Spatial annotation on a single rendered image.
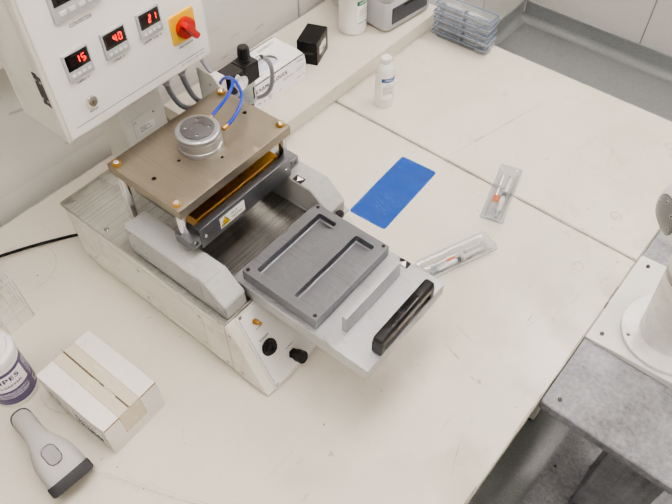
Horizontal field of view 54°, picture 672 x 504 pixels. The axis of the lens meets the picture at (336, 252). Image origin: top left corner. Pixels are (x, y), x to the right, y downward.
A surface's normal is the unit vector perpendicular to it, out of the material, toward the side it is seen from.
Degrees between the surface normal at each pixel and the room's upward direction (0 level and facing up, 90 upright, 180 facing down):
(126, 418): 88
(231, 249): 0
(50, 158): 90
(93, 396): 1
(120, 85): 90
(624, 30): 90
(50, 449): 22
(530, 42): 0
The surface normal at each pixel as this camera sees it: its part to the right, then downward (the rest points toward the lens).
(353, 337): 0.00, -0.63
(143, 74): 0.78, 0.48
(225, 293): 0.50, -0.16
